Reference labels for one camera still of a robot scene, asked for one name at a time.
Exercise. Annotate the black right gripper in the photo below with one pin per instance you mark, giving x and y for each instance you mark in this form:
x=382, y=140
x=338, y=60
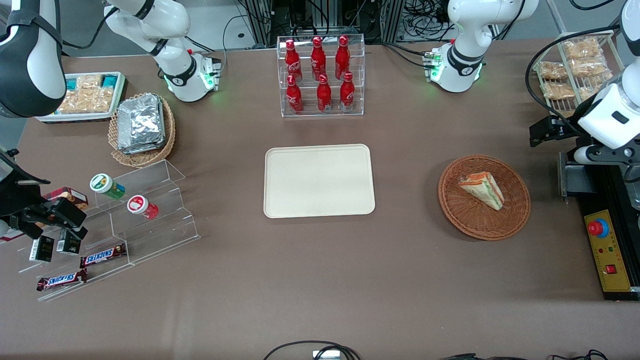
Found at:
x=26, y=212

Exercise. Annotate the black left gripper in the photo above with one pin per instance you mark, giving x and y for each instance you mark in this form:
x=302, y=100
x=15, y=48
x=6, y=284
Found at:
x=561, y=128

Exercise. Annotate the triangle sandwich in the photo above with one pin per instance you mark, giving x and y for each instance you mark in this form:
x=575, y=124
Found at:
x=482, y=190

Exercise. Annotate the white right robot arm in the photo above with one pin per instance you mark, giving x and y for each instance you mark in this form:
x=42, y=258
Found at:
x=30, y=60

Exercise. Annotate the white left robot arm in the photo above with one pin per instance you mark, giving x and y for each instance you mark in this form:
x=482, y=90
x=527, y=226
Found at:
x=467, y=30

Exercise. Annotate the round brown wicker basket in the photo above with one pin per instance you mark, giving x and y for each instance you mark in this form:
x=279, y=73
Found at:
x=470, y=220

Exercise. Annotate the white rectangular snack tray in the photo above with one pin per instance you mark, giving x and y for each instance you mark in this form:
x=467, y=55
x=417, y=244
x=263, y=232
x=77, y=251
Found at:
x=45, y=118

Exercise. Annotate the oval tan wicker basket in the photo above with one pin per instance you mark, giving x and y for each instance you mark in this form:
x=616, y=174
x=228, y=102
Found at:
x=142, y=159

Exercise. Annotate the beige rectangular tray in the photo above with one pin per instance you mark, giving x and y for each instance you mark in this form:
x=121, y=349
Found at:
x=319, y=181

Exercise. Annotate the small black carton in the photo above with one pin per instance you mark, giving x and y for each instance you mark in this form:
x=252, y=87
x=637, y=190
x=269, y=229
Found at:
x=41, y=249
x=69, y=244

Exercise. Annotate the red-brown carton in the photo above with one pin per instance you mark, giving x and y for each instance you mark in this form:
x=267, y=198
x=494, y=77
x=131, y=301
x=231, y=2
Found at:
x=72, y=196

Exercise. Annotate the red and white carton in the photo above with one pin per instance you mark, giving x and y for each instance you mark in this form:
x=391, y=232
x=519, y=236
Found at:
x=9, y=235

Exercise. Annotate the Snickers chocolate bar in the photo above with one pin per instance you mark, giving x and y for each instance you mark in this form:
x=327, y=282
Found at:
x=102, y=255
x=61, y=280

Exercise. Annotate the clear bag of crackers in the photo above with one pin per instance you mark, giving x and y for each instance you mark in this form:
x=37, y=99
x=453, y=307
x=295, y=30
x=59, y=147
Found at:
x=582, y=48
x=557, y=90
x=591, y=67
x=89, y=82
x=552, y=70
x=85, y=101
x=590, y=91

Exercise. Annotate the grey metal box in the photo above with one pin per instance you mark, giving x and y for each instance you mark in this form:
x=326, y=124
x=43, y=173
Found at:
x=575, y=180

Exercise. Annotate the green snack cup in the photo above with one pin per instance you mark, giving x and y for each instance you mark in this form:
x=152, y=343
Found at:
x=106, y=185

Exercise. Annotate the dark teal curved rim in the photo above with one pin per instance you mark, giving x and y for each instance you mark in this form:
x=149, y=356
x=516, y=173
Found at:
x=530, y=65

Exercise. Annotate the red snack cup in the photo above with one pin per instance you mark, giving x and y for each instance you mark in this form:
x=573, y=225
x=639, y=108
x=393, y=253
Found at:
x=141, y=206

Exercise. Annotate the clear acrylic stepped stand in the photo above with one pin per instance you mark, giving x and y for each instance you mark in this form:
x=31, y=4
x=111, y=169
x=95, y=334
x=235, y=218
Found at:
x=160, y=220

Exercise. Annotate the red emergency stop button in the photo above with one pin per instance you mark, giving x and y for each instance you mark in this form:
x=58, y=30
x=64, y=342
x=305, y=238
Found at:
x=597, y=228

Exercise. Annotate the silver foil pack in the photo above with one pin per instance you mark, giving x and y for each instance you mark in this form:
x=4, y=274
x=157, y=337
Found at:
x=150, y=149
x=141, y=120

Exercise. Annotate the black yellow control box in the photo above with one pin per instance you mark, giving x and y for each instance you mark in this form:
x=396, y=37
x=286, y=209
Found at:
x=615, y=260

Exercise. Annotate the teal snack packet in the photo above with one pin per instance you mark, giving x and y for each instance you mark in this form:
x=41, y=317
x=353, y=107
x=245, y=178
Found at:
x=109, y=80
x=72, y=83

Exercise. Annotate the red cola bottle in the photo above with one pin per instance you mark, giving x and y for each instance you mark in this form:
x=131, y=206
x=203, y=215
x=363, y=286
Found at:
x=292, y=61
x=324, y=95
x=294, y=96
x=342, y=57
x=318, y=59
x=347, y=93

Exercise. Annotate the clear acrylic bottle rack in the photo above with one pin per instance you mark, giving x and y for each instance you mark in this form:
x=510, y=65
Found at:
x=320, y=111

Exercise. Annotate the brown table cover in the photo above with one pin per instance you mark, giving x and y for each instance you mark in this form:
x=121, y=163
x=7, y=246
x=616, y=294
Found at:
x=320, y=280

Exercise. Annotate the small silver device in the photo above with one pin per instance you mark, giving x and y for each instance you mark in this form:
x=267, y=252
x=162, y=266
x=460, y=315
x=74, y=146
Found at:
x=326, y=355

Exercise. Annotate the aluminium equipment frame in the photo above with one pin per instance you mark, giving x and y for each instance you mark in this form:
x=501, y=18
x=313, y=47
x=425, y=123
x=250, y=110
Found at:
x=280, y=20

